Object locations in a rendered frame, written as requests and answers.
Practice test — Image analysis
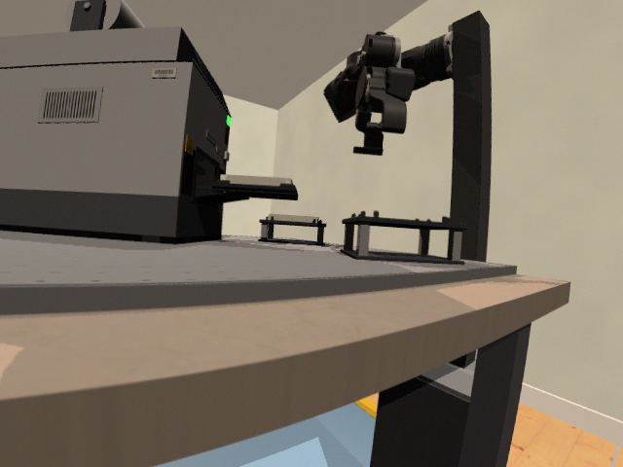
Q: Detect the beige well plate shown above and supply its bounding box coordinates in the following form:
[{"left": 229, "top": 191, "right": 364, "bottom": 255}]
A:
[{"left": 220, "top": 175, "right": 293, "bottom": 186}]

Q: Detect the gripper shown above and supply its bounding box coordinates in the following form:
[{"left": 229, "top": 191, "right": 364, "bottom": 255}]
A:
[{"left": 353, "top": 51, "right": 416, "bottom": 156}]

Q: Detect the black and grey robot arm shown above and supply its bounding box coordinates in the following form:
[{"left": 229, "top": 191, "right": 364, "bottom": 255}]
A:
[{"left": 324, "top": 24, "right": 454, "bottom": 123}]

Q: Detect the beige roll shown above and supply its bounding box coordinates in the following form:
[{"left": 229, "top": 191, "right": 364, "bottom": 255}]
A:
[{"left": 65, "top": 0, "right": 145, "bottom": 31}]

